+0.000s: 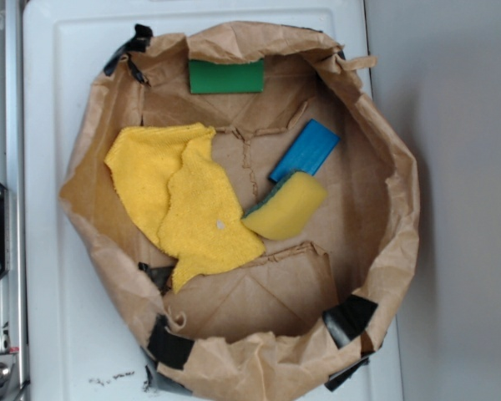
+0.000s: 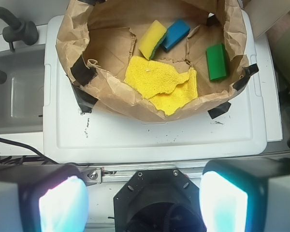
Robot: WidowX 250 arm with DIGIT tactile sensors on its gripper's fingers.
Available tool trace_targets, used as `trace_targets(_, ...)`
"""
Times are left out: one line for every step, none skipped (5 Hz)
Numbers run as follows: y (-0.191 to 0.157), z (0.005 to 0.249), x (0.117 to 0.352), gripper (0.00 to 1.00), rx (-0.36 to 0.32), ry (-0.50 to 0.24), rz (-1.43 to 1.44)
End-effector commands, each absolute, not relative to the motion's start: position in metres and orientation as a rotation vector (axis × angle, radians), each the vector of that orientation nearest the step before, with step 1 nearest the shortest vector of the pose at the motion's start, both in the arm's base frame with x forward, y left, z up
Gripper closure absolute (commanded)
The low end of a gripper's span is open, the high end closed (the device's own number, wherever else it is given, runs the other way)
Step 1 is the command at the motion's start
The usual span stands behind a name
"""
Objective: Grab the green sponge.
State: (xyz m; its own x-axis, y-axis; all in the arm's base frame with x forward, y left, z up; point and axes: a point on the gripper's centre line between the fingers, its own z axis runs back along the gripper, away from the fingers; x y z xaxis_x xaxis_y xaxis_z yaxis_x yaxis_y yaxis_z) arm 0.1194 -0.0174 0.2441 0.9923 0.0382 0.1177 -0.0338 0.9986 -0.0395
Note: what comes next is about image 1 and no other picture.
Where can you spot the yellow and green sponge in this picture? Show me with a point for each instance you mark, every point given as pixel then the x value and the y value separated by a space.
pixel 289 206

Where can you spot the brown paper bag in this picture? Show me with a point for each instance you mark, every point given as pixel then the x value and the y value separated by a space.
pixel 311 306

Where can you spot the blue rectangular block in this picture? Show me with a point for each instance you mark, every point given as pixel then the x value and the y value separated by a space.
pixel 308 151

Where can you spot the yellow microfiber cloth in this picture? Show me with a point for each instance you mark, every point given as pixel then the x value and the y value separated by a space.
pixel 181 199

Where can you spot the green rectangular block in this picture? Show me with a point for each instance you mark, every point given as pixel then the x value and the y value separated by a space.
pixel 214 78

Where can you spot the aluminium frame rail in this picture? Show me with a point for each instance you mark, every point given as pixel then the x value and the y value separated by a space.
pixel 14 355

